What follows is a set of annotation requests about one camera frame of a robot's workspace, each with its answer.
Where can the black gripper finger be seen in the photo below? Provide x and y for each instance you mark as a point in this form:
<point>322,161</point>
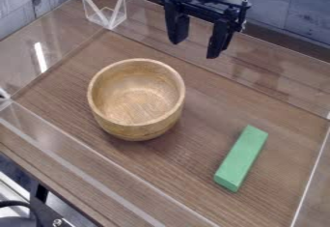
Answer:
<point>217,39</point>
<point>176,22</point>

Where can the green rectangular stick block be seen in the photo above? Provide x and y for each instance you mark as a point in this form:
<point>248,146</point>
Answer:
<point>240,157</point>

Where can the wooden bowl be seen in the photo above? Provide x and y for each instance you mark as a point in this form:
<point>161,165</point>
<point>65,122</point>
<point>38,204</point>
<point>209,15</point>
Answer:
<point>136,97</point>

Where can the clear acrylic triangular bracket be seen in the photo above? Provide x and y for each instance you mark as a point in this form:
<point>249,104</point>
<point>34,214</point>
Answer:
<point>108,18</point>

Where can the black metal table frame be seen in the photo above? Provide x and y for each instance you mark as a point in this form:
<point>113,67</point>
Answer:
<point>52,211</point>

